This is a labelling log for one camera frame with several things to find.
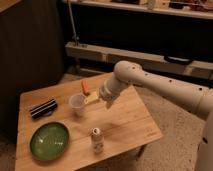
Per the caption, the green round plate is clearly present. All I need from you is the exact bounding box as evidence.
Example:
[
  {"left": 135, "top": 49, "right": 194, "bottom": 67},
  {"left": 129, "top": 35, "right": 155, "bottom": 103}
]
[{"left": 29, "top": 122, "right": 69, "bottom": 161}]

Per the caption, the black striped rectangular block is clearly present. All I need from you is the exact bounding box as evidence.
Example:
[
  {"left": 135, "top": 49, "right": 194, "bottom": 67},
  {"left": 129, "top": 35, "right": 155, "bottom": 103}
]
[{"left": 30, "top": 99, "right": 58, "bottom": 119}]

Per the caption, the small white bottle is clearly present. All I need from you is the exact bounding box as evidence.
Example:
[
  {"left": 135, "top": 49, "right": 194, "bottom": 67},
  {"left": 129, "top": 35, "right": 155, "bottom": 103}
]
[{"left": 91, "top": 128, "right": 104, "bottom": 154}]

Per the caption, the dark curtain cabinet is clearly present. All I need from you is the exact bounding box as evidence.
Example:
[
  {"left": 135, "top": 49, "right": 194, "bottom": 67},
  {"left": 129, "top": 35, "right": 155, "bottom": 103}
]
[{"left": 0, "top": 0, "right": 64, "bottom": 136}]

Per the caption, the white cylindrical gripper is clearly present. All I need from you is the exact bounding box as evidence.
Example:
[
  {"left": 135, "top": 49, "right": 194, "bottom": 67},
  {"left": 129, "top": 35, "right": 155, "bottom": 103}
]
[{"left": 99, "top": 75, "right": 129, "bottom": 109}]

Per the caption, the translucent plastic cup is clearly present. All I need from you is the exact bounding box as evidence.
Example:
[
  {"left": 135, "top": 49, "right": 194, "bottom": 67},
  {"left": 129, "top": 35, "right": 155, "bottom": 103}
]
[{"left": 69, "top": 93, "right": 85, "bottom": 117}]

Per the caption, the upper wooden shelf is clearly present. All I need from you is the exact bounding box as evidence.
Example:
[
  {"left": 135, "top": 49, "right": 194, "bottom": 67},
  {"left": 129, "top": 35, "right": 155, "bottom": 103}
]
[{"left": 61, "top": 0, "right": 213, "bottom": 20}]

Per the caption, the black handle on beam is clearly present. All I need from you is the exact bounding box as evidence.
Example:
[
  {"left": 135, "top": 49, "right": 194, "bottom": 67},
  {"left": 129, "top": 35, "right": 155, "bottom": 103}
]
[{"left": 164, "top": 56, "right": 193, "bottom": 65}]

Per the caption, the wooden table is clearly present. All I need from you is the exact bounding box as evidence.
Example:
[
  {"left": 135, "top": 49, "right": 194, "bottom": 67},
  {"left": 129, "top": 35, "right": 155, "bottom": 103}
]
[{"left": 15, "top": 81, "right": 162, "bottom": 171}]

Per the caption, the long wooden shelf beam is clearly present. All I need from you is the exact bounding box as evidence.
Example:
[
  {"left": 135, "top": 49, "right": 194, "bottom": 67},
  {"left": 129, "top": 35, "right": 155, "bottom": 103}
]
[{"left": 65, "top": 42, "right": 213, "bottom": 80}]

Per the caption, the metal stand pole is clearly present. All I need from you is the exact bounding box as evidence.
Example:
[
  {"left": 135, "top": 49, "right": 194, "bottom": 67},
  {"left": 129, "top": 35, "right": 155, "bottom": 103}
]
[{"left": 67, "top": 0, "right": 79, "bottom": 46}]

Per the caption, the orange carrot toy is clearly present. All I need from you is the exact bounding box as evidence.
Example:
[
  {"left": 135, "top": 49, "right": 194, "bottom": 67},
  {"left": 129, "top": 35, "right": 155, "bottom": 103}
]
[{"left": 81, "top": 80, "right": 90, "bottom": 96}]

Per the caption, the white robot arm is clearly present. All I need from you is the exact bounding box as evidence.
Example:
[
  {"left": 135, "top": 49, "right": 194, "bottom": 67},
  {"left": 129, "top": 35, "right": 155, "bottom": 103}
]
[{"left": 99, "top": 61, "right": 213, "bottom": 171}]

